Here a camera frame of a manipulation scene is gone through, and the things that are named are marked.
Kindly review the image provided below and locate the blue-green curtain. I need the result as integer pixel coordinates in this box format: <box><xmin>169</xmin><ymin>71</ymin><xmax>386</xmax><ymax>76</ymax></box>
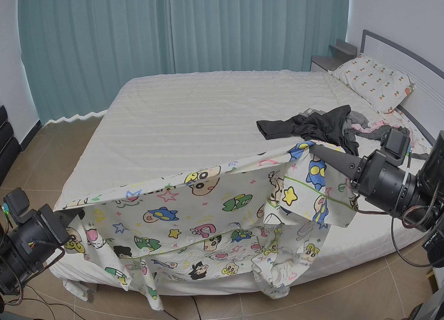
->
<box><xmin>168</xmin><ymin>0</ymin><xmax>352</xmax><ymax>73</ymax></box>
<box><xmin>17</xmin><ymin>0</ymin><xmax>174</xmax><ymax>126</ymax></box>

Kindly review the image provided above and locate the black garment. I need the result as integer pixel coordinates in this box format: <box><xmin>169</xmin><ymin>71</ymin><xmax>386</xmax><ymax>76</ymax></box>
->
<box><xmin>257</xmin><ymin>105</ymin><xmax>359</xmax><ymax>156</ymax></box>

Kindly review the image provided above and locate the white printed pillow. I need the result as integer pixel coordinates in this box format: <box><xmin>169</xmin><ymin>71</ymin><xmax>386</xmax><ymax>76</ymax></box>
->
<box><xmin>331</xmin><ymin>53</ymin><xmax>416</xmax><ymax>114</ymax></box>

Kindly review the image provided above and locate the pink garment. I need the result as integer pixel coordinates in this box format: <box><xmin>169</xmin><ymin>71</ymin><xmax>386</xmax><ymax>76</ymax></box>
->
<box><xmin>352</xmin><ymin>119</ymin><xmax>422</xmax><ymax>153</ymax></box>

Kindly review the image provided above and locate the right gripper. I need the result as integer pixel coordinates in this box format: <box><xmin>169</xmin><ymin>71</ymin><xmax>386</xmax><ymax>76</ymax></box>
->
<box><xmin>350</xmin><ymin>150</ymin><xmax>410</xmax><ymax>215</ymax></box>

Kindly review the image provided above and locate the grey bedside table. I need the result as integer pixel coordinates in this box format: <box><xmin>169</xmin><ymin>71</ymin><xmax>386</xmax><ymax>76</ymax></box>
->
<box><xmin>311</xmin><ymin>38</ymin><xmax>358</xmax><ymax>71</ymax></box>

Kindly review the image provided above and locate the black cable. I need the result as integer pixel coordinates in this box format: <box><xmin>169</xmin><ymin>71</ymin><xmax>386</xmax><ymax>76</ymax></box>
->
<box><xmin>17</xmin><ymin>239</ymin><xmax>66</xmax><ymax>281</ymax></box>
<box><xmin>354</xmin><ymin>194</ymin><xmax>434</xmax><ymax>267</ymax></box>

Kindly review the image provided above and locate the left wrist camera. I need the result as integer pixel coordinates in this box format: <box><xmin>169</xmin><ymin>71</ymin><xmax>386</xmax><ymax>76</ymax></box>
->
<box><xmin>3</xmin><ymin>188</ymin><xmax>39</xmax><ymax>225</ymax></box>

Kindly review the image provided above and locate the bed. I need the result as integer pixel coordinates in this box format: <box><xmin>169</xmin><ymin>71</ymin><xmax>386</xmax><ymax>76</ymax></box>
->
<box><xmin>49</xmin><ymin>29</ymin><xmax>444</xmax><ymax>298</ymax></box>

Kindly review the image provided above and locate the dark grey garment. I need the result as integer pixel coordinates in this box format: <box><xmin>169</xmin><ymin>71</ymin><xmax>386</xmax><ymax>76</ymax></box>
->
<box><xmin>361</xmin><ymin>124</ymin><xmax>431</xmax><ymax>160</ymax></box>

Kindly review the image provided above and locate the white printed pyjama top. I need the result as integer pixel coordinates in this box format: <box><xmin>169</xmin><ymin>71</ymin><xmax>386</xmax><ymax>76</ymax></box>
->
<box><xmin>55</xmin><ymin>141</ymin><xmax>358</xmax><ymax>312</ymax></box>

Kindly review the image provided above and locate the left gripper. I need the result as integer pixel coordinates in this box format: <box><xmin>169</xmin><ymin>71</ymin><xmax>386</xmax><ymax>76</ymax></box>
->
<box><xmin>9</xmin><ymin>204</ymin><xmax>71</xmax><ymax>267</ymax></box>

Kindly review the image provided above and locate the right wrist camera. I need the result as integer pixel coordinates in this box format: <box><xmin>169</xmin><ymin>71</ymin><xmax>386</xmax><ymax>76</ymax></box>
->
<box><xmin>380</xmin><ymin>128</ymin><xmax>411</xmax><ymax>168</ymax></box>

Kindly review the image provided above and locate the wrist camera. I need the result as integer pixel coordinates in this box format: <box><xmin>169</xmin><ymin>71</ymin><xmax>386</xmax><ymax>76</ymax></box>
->
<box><xmin>3</xmin><ymin>188</ymin><xmax>39</xmax><ymax>225</ymax></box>
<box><xmin>380</xmin><ymin>128</ymin><xmax>411</xmax><ymax>168</ymax></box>

